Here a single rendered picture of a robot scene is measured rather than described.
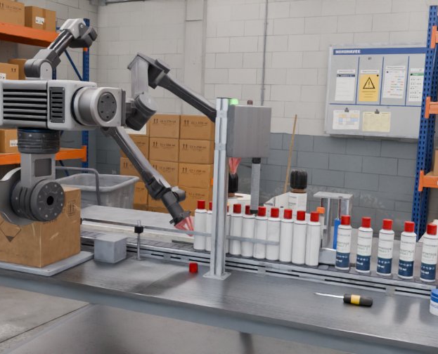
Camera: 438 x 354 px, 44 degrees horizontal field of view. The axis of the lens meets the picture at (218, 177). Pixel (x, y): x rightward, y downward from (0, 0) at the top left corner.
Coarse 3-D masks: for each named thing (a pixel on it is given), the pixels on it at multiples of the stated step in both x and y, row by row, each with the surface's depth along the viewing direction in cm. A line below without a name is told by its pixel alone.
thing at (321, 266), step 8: (80, 232) 244; (88, 232) 244; (96, 232) 245; (128, 240) 233; (136, 240) 234; (144, 240) 234; (152, 240) 235; (168, 248) 224; (176, 248) 223; (184, 248) 224; (192, 248) 224; (232, 256) 214; (240, 256) 215; (288, 264) 206; (304, 264) 207; (320, 264) 209; (328, 264) 208; (344, 272) 199; (352, 272) 199; (400, 280) 191; (408, 280) 191; (416, 280) 192
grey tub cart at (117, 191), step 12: (60, 168) 434; (72, 168) 433; (84, 168) 432; (60, 180) 477; (72, 180) 501; (84, 180) 521; (96, 180) 432; (108, 180) 518; (120, 180) 516; (132, 180) 491; (84, 192) 443; (96, 192) 435; (108, 192) 443; (120, 192) 471; (132, 192) 504; (84, 204) 445; (96, 204) 443; (108, 204) 446; (120, 204) 476; (132, 204) 508
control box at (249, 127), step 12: (228, 108) 195; (240, 108) 194; (252, 108) 197; (264, 108) 200; (228, 120) 196; (240, 120) 194; (252, 120) 197; (264, 120) 200; (228, 132) 196; (240, 132) 195; (252, 132) 198; (264, 132) 201; (228, 144) 196; (240, 144) 196; (252, 144) 199; (264, 144) 202; (228, 156) 197; (240, 156) 196; (252, 156) 199; (264, 156) 203
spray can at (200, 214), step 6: (198, 204) 220; (204, 204) 220; (198, 210) 220; (204, 210) 220; (198, 216) 219; (204, 216) 220; (198, 222) 220; (204, 222) 220; (198, 228) 220; (204, 228) 220; (198, 240) 220; (204, 240) 221; (198, 246) 221; (204, 246) 222
